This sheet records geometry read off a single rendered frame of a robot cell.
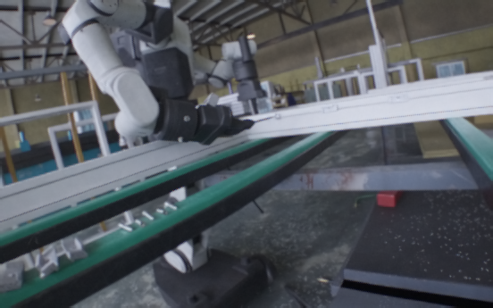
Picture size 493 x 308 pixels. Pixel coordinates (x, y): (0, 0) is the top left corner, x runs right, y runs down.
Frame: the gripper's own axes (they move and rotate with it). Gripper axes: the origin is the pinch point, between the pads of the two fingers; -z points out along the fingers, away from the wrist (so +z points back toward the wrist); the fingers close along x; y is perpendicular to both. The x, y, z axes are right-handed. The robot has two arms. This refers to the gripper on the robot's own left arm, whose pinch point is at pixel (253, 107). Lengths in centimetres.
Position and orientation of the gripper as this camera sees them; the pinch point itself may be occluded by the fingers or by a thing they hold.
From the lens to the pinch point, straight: 91.2
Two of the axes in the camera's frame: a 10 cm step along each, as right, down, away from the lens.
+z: -2.1, -9.7, -1.4
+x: 7.4, -0.7, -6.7
